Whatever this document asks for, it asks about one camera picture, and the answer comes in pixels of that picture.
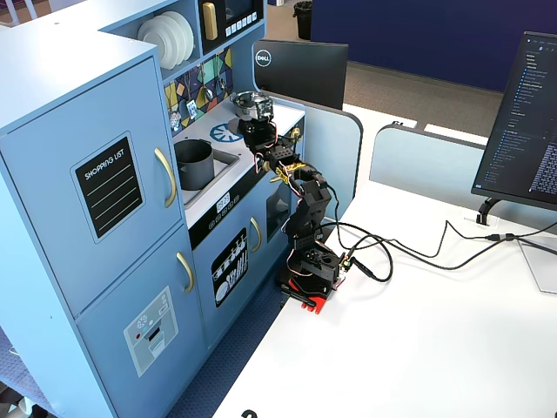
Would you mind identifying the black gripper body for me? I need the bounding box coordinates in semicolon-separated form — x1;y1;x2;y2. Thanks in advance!
242;118;280;153

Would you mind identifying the gray toy sink basin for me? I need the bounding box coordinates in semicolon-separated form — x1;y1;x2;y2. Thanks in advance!
179;147;241;208

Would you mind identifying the hanging metal ladle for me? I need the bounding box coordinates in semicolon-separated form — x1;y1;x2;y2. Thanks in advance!
199;64;215;102

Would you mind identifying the hanging metal spatula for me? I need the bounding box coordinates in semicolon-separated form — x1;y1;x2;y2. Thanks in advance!
185;73;199;120

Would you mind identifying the dark gray toy pot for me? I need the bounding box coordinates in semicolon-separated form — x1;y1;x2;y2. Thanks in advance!
173;138;216;192

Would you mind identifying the hanging metal strainer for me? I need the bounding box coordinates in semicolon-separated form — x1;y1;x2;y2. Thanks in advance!
169;84;183;131

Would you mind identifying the light blue desk divider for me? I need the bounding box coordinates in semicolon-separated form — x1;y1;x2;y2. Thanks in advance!
270;96;365;221
368;123;557;234

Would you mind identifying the black Dell monitor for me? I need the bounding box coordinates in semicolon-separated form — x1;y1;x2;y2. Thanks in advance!
252;38;350;111

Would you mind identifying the blue oven door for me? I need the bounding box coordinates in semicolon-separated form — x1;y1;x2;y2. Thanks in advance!
237;139;305;271

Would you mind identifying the white toy plate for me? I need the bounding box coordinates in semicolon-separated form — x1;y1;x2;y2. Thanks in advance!
137;19;169;71
150;14;186;67
161;10;196;62

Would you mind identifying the black trash bin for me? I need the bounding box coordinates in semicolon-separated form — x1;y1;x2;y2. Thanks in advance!
292;0;314;41

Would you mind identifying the blue dishwasher door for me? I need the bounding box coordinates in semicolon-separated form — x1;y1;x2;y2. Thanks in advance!
191;204;263;350

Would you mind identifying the red table clamp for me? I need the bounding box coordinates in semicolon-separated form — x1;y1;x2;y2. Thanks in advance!
278;269;332;316

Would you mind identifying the blue toy kitchen cabinet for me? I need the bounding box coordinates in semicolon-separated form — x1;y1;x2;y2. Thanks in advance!
0;0;306;418

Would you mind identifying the dark blue partition panel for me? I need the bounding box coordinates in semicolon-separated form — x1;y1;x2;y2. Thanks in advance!
310;0;557;93

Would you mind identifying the blue fridge door with chalkboard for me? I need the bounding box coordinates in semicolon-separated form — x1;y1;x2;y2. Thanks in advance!
0;56;187;318

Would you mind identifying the blue freezer door with dispenser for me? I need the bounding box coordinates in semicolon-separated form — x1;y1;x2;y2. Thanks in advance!
74;223;209;418

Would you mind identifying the monitor with lit screen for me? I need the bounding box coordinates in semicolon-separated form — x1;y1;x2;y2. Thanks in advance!
471;30;557;213

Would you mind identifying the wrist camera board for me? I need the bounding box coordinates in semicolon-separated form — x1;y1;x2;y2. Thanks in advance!
251;96;276;122

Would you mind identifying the gold fridge door handle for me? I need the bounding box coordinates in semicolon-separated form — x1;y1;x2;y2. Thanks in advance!
153;146;178;209

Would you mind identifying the gold dishwasher door handle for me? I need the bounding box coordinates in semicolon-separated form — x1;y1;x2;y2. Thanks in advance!
249;216;264;254

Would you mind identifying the toy microwave with gold handle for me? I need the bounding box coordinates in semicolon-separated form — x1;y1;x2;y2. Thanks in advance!
198;0;266;56

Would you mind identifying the gold freezer door handle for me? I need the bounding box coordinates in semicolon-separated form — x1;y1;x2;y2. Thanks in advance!
175;251;196;295

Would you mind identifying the long black cable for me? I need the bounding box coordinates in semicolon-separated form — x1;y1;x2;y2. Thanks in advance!
339;220;557;283

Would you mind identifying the black cable with adapter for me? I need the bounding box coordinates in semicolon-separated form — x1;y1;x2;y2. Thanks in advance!
321;219;557;271

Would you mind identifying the gray monitor base plate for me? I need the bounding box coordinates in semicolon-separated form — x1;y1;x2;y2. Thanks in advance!
517;238;557;294

